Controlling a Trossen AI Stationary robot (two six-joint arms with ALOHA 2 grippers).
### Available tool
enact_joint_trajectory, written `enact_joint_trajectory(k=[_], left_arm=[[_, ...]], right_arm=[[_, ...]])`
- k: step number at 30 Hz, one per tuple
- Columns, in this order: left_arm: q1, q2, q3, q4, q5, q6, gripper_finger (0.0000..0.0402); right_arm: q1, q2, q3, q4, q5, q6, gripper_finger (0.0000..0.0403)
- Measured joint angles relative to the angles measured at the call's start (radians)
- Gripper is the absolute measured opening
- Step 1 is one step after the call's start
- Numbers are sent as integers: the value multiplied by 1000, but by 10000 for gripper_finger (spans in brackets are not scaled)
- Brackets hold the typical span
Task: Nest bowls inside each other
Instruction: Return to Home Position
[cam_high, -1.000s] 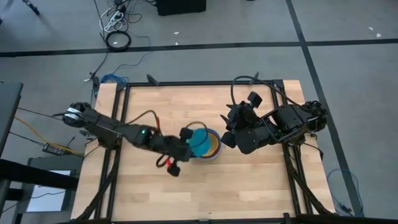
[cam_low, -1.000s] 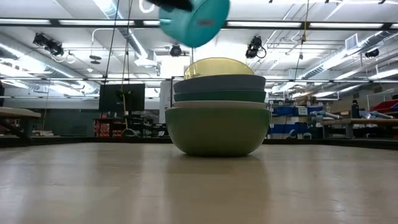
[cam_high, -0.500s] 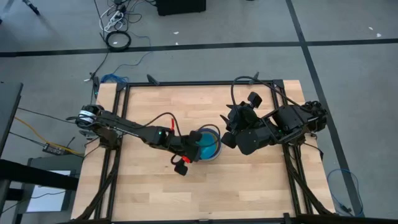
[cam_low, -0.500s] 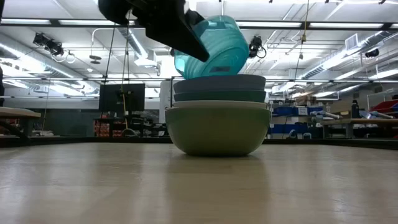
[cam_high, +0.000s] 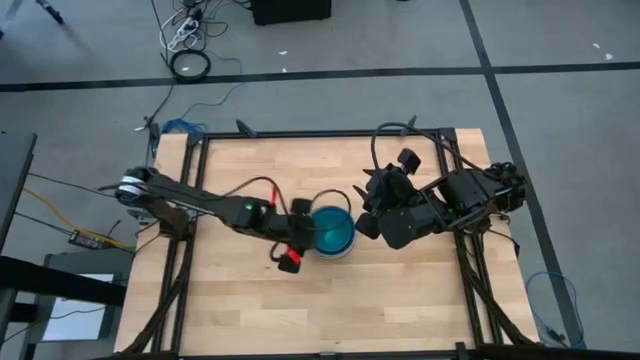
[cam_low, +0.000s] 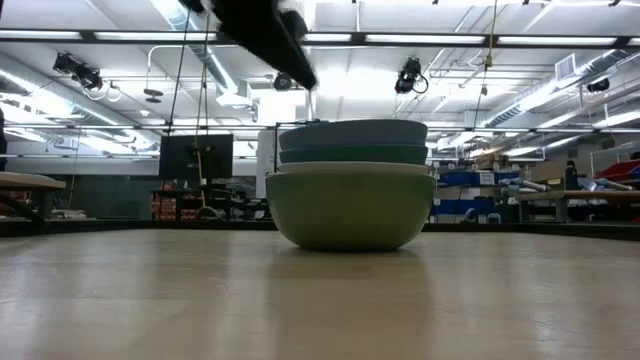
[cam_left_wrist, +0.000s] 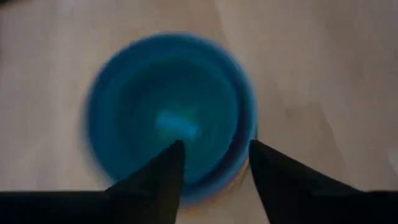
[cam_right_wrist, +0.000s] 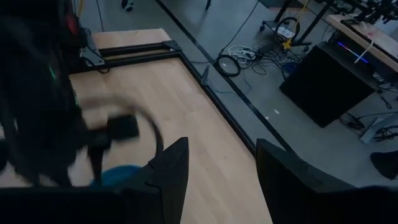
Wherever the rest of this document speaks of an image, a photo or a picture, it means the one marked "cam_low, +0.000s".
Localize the yellow floor cable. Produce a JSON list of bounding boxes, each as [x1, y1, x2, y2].
[[195, 148, 217, 219]]

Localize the dark bottle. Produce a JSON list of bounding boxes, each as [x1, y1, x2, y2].
[[564, 159, 581, 192]]

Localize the black ceiling camera with cable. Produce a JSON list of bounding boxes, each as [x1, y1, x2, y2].
[[393, 56, 431, 96]]

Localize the round black ceiling camera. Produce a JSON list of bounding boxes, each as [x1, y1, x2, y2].
[[272, 71, 294, 93]]

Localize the white ceiling vent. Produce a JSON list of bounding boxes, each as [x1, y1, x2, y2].
[[554, 52, 578, 82]]

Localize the wooden workbench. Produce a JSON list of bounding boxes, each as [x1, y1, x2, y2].
[[514, 189, 640, 224]]

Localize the black overhead frame bar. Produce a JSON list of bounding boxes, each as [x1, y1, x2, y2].
[[0, 28, 640, 50]]

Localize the wooden side table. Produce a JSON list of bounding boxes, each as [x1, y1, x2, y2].
[[0, 171, 67, 224]]

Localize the white pillar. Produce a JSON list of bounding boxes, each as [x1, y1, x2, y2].
[[255, 129, 282, 199]]

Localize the dark green plastic bowl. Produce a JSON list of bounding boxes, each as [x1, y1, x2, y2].
[[278, 143, 430, 166]]

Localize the light green plastic bowl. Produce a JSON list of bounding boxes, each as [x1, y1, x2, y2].
[[265, 171, 436, 253]]

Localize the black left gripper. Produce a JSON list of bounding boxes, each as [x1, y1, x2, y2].
[[209, 0, 320, 92]]

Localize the black computer monitor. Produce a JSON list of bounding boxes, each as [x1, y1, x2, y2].
[[158, 133, 235, 182]]

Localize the small black ceiling camera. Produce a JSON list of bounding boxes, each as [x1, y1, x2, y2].
[[585, 76, 612, 94]]

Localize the yellow hanging cable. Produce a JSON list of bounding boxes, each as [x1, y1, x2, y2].
[[482, 0, 498, 70]]

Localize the blue storage bin row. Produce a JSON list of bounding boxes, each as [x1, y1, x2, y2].
[[435, 170, 512, 188]]

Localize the red storage crates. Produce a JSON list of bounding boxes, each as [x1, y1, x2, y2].
[[151, 192, 200, 222]]

